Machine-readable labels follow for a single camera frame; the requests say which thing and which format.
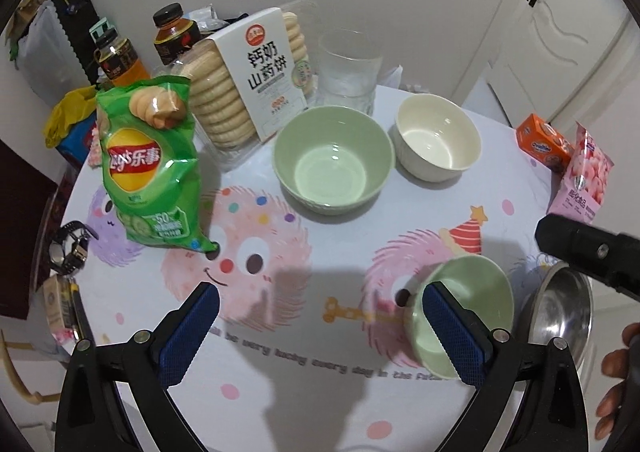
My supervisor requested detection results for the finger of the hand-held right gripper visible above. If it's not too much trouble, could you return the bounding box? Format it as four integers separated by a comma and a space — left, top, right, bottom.
534, 213, 640, 304

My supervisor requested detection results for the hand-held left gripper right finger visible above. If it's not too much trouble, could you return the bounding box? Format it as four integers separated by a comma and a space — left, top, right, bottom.
421, 281, 583, 452

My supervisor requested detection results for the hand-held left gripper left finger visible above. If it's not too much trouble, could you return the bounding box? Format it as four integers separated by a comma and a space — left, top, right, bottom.
55, 281, 221, 452

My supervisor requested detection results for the large green ceramic bowl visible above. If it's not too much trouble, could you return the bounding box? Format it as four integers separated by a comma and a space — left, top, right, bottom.
407, 254, 516, 380

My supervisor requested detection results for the large steel bowl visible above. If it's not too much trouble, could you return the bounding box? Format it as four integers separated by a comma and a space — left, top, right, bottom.
517, 261, 596, 383

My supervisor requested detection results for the cream ceramic bowl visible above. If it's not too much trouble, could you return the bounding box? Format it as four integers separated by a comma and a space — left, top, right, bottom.
393, 93, 482, 182

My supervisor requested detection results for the small green ceramic bowl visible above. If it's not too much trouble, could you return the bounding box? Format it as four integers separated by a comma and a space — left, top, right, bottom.
272, 105, 394, 217

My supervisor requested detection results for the person's right hand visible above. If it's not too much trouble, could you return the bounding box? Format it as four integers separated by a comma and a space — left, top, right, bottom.
595, 322, 640, 438

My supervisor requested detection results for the pink snack bag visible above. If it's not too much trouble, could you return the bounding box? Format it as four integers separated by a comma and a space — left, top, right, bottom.
546, 121, 615, 228

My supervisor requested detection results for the orange biscuit box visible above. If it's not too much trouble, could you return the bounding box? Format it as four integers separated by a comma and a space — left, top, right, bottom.
515, 113, 576, 174

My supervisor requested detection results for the small beige box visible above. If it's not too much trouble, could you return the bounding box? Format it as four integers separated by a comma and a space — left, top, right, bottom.
40, 274, 86, 343

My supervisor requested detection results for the black wristwatch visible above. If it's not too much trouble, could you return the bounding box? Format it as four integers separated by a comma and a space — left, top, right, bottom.
47, 220, 99, 275

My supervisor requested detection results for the green chips bag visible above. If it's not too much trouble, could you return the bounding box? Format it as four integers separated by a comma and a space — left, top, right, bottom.
95, 74, 221, 255

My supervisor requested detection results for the wooden chair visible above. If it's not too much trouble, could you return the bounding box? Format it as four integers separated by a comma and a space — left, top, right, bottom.
0, 327, 46, 405

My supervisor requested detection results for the dark wooden cabinet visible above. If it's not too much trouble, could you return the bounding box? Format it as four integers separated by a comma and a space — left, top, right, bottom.
0, 164, 61, 320

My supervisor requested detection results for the white panel door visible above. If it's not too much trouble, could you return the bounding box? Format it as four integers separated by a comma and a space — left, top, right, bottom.
452, 0, 640, 133

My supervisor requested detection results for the blue snack packet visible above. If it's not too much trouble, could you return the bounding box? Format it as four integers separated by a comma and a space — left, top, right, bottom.
55, 119, 101, 168

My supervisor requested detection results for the yellow plastic bag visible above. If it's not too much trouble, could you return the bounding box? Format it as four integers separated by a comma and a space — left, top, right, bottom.
44, 86, 98, 150

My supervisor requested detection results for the biscuit tray pack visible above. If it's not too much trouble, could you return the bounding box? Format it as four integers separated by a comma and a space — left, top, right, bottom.
170, 7, 321, 168

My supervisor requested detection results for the orange drink bottle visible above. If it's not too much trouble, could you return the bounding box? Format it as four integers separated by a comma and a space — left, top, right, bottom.
95, 37, 151, 88

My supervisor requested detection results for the clear glass cup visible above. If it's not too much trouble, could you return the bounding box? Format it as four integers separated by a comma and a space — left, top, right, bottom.
317, 29, 383, 115

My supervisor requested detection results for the dark tea bottle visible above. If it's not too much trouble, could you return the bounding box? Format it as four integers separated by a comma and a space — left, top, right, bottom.
151, 3, 202, 67

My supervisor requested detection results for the green white carton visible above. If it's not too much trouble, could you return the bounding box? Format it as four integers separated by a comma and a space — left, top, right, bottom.
89, 14, 123, 45

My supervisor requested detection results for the clear plastic bag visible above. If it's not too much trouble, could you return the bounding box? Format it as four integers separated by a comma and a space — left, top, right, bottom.
190, 4, 251, 33

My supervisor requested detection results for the grey zigzag-edged bag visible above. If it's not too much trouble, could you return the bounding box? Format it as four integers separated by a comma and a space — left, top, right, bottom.
15, 0, 71, 70

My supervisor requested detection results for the black paper bag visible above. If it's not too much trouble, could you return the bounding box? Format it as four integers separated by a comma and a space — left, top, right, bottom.
52, 0, 98, 83

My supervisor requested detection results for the brown paper bag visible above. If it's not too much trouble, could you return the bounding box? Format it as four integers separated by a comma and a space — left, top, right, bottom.
10, 0, 56, 63

